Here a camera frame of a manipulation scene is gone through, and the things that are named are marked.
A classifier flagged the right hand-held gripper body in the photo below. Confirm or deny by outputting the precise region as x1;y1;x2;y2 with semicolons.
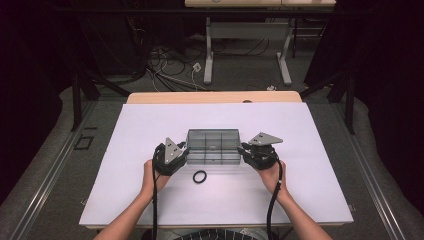
244;132;284;171

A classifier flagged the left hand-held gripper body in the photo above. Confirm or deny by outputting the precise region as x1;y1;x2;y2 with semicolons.
152;137;190;177

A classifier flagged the black rubber ring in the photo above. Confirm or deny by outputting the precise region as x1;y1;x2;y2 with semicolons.
192;170;208;185

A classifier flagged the clear grey compartment box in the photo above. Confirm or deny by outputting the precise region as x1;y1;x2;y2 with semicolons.
185;128;243;166

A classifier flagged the person's right hand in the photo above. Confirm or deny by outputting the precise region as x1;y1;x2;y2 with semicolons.
256;160;290;201

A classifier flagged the person's left hand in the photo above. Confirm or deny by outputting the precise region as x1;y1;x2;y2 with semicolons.
141;159;171;199

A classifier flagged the white table sheet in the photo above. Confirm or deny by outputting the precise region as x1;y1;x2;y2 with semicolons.
79;102;354;227

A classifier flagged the light wooden table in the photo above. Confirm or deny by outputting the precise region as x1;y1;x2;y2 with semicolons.
126;90;303;105

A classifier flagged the person's striped clothing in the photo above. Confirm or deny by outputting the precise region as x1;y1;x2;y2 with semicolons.
139;228;278;240

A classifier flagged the white framed desk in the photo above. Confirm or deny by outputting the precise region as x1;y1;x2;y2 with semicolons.
184;0;337;86

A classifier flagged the black metal stand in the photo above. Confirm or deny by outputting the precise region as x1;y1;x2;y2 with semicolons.
299;71;356;135
70;71;132;133

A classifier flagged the dark curtain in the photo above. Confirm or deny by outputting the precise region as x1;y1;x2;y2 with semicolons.
303;0;424;214
0;0;65;205

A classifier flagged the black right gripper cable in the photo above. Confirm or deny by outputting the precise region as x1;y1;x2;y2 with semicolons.
266;159;284;240

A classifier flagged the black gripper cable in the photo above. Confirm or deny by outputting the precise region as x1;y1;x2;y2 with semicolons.
266;159;284;240
151;146;160;240

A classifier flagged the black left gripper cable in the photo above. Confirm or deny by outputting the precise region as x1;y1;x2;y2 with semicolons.
151;146;160;240

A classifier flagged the bundle of floor cables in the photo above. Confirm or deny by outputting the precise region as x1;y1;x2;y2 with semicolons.
128;16;209;93

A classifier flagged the metal floor rail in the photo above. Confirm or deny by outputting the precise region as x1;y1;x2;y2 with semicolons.
9;99;99;240
331;103;408;240

